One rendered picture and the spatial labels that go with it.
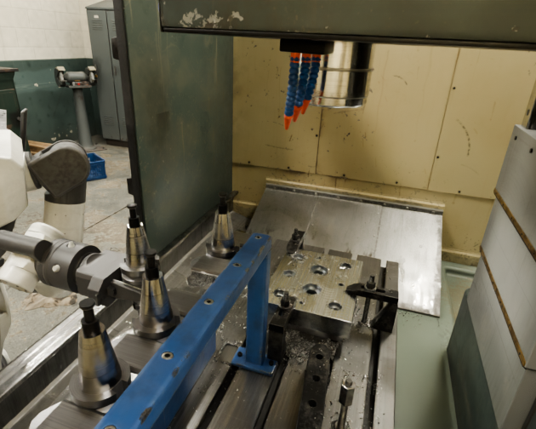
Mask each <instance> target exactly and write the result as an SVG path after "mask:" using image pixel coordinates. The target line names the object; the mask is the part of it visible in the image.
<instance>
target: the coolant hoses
mask: <svg viewBox="0 0 536 429"><path fill-rule="evenodd" d="M333 48H334V43H333V42H326V41H314V40H302V39H287V38H281V39H280V49H279V50H280V51H281V52H291V56H290V61H291V62H290V64H289V66H290V69H289V72H290V74H289V76H288V78H289V80H288V84H289V85H288V92H287V98H286V100H287V101H286V106H285V112H284V125H285V129H286V130H288V128H289V125H290V123H291V121H292V119H293V122H296V121H297V119H298V117H299V114H300V112H301V114H305V111H306V109H307V107H308V105H309V104H310V102H311V99H312V95H313V94H314V90H313V89H315V88H316V83H317V80H316V79H317V78H318V74H317V73H318V72H319V68H318V67H320V62H321V56H322V55H325V54H332V53H333ZM300 54H302V57H301V61H302V62H301V64H300V66H301V68H300V70H299V62H300ZM311 55H312V58H311ZM311 61H312V62H311ZM310 62H311V64H310ZM310 66H312V68H311V69H309V67H310ZM299 72H301V73H300V75H299V76H298V73H299ZM309 72H311V73H310V74H309V75H308V73H309ZM298 78H300V80H299V81H298V80H297V79H298ZM308 78H309V79H308ZM307 79H308V81H307ZM297 84H299V85H298V87H297V86H296V85H297ZM297 89H298V90H297Z"/></svg>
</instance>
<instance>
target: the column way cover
mask: <svg viewBox="0 0 536 429"><path fill-rule="evenodd" d="M493 193H494V195H495V197H496V198H495V200H494V203H493V208H492V211H491V214H490V216H489V220H488V224H487V227H486V230H485V233H484V236H483V239H482V243H481V245H480V247H479V250H480V253H481V256H480V260H479V262H478V265H477V268H476V272H475V276H474V278H473V281H472V284H471V286H470V292H469V294H468V297H467V303H468V307H469V310H470V316H471V320H472V323H473V327H474V330H475V334H476V340H477V344H478V347H479V352H480V355H481V359H482V364H483V368H484V371H485V375H486V378H487V382H488V389H489V392H490V396H491V399H492V403H493V410H494V413H495V417H496V421H497V424H498V428H499V429H522V426H523V424H524V421H525V420H526V418H527V415H528V413H529V411H530V409H531V407H532V405H533V402H534V400H535V398H536V129H525V128H523V127H522V126H521V125H518V124H515V126H514V128H513V132H512V135H511V137H510V142H509V145H508V148H507V151H506V154H505V159H504V161H503V164H502V168H501V170H500V173H499V178H498V181H497V184H496V187H495V188H494V190H493Z"/></svg>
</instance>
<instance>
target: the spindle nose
mask: <svg viewBox="0 0 536 429"><path fill-rule="evenodd" d="M326 42H333V41H326ZM333 43H334V48H333V53H332V54H325V55H322V56H321V62H320V67H318V68H319V72H318V73H317V74H318V78H317V79H316V80H317V83H316V88H315V89H313V90H314V94H313V95H312V99H311V102H310V104H309V106H320V107H331V108H357V107H362V106H365V105H366V104H367V98H368V94H369V88H370V83H371V76H372V68H373V60H374V54H375V48H376V43H350V42H333Z"/></svg>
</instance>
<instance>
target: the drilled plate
mask: <svg viewBox="0 0 536 429"><path fill-rule="evenodd" d="M301 253H302V254H304V255H305V256H306V258H304V256H302V254H301ZM309 255H311V256H312V257H311V256H309ZM318 255H320V256H318ZM292 256H293V257H292ZM292 256H291V255H290V254H287V252H286V254H285V255H284V256H283V258H282V260H281V262H280V264H279V265H278V267H277V269H276V270H275V272H274V274H273V275H272V277H271V280H270V284H269V300H268V315H267V318H269V319H272V317H273V315H274V313H275V311H276V309H277V307H278V305H279V303H280V301H281V297H283V293H284V291H286V290H284V289H287V290H288V292H289V294H288V295H290V296H291V295H292V296H294V295H296V296H298V298H299V300H298V299H296V300H297V301H296V305H295V307H294V310H293V312H292V314H291V317H290V319H289V320H288V323H289V324H292V325H296V326H300V327H303V328H307V329H313V330H316V331H320V332H323V333H327V334H331V335H337V336H340V337H344V338H347V339H349V338H350V332H351V325H352V320H353V316H354V311H355V306H356V298H357V295H351V294H350V293H348V292H347V293H345V291H344V290H346V287H347V286H349V285H351V284H353V283H360V280H361V275H362V266H363V261H359V260H351V259H346V258H342V257H338V256H333V255H325V254H321V253H317V252H312V251H307V250H303V249H298V252H297V253H296V254H294V255H292ZM317 256H318V258H319V259H317ZM294 257H295V258H297V260H295V259H294ZM303 258H304V259H303ZM307 258H308V259H307ZM324 258H326V260H324ZM300 259H302V260H300ZM327 259H328V260H327ZM290 261H292V262H291V263H292V264H291V263H289V262H290ZM299 261H304V262H302V263H300V262H299ZM344 261H345V262H346V263H345V262H344ZM311 262H313V263H312V264H311ZM347 262H349V264H348V263H347ZM317 263H318V264H319V265H317ZM341 263H342V264H341ZM343 263H344V264H343ZM296 264H297V266H296ZM314 264H315V265H314ZM312 265H313V266H312ZM351 265H352V266H351ZM309 266H311V267H309ZM327 267H328V268H327ZM339 267H341V268H344V267H345V269H341V268H339ZM292 268H293V269H292ZM299 269H300V270H299ZM302 269H303V270H302ZM309 269H310V270H309ZM284 270H285V271H284ZM286 270H287V271H286ZM293 270H294V271H293ZM311 270H312V271H311ZM328 270H329V271H328ZM309 271H311V272H309ZM296 272H297V273H296ZM329 272H331V274H329ZM295 273H296V274H295ZM312 273H315V274H316V275H315V274H312ZM317 273H318V274H319V276H318V275H317ZM323 273H328V274H326V275H325V274H323ZM322 274H323V275H322ZM337 277H340V278H337ZM296 278H297V279H296ZM319 278H320V279H319ZM336 279H337V280H336ZM298 281H299V282H298ZM310 282H311V283H310ZM303 285H304V286H303ZM301 286H303V287H301ZM278 287H279V288H283V290H282V289H280V290H279V288H278ZM299 288H300V289H299ZM294 289H295V290H294ZM297 289H298V290H297ZM302 289H303V290H302ZM301 290H302V291H301ZM271 291H273V292H271ZM306 292H307V293H306ZM297 294H299V295H297ZM308 294H310V295H308ZM316 294H319V295H316ZM277 296H278V297H277ZM296 296H295V297H296ZM279 297H280V298H279ZM296 298H297V297H296ZM305 298H306V299H305ZM302 300H303V301H304V300H306V301H305V302H303V301H302ZM329 301H330V302H329ZM337 301H338V302H337ZM297 302H299V303H297ZM326 302H327V303H326ZM326 304H328V305H329V306H330V307H331V309H330V308H329V306H327V305H326ZM332 309H333V310H332Z"/></svg>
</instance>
